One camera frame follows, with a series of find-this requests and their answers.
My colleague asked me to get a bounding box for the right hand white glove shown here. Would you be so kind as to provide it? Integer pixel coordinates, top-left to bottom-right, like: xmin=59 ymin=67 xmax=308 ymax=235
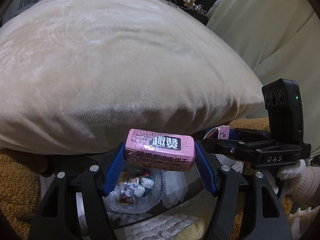
xmin=265 ymin=159 xmax=307 ymax=194

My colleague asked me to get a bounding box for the small teddy bear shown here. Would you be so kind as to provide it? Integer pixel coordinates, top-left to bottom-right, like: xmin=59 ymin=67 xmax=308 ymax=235
xmin=183 ymin=0 xmax=196 ymax=8

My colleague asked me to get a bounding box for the white paper packet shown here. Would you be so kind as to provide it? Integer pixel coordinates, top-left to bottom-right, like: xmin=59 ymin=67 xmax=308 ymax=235
xmin=120 ymin=177 xmax=155 ymax=198

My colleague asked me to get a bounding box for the pink cookie box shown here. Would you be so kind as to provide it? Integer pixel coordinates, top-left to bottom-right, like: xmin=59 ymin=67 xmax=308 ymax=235
xmin=204 ymin=125 xmax=230 ymax=140
xmin=125 ymin=129 xmax=196 ymax=172

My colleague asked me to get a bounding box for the trash bin with clear liner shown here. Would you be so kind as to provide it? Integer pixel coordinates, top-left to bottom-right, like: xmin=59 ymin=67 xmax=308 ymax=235
xmin=103 ymin=164 xmax=203 ymax=229

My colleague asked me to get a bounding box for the cream curtain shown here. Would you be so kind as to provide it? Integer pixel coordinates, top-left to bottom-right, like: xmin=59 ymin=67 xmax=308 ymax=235
xmin=207 ymin=0 xmax=319 ymax=155

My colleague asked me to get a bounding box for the brown fluffy rug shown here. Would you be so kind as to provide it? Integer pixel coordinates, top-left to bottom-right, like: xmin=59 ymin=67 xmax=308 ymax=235
xmin=1 ymin=118 xmax=293 ymax=239

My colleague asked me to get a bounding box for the red snack wrapper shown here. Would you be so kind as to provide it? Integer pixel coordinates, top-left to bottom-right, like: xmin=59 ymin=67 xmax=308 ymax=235
xmin=118 ymin=194 xmax=134 ymax=205

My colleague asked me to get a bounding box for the black tracker camera right gripper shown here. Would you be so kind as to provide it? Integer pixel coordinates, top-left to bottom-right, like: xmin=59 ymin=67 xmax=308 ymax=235
xmin=261 ymin=79 xmax=304 ymax=145

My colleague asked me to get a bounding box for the beige plush bed blanket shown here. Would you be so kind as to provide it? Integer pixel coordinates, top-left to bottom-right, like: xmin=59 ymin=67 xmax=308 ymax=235
xmin=1 ymin=0 xmax=263 ymax=154

